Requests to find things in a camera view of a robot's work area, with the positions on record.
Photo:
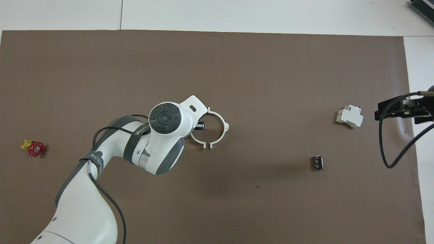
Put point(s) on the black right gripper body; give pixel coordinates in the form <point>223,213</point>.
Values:
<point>422,105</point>

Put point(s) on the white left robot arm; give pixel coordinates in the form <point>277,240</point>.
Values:
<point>78,210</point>

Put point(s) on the white circuit breaker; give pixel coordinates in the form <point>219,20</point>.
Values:
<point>349,117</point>

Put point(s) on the black cylindrical capacitor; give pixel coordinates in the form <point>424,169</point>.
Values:
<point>317,163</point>

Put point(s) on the brown table mat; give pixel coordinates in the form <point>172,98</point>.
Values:
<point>271,67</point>

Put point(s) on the grey ribbed device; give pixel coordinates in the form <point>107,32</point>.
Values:
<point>425,6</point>

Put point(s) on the red handwheel yellow valve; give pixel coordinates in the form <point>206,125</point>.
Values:
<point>36,149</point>

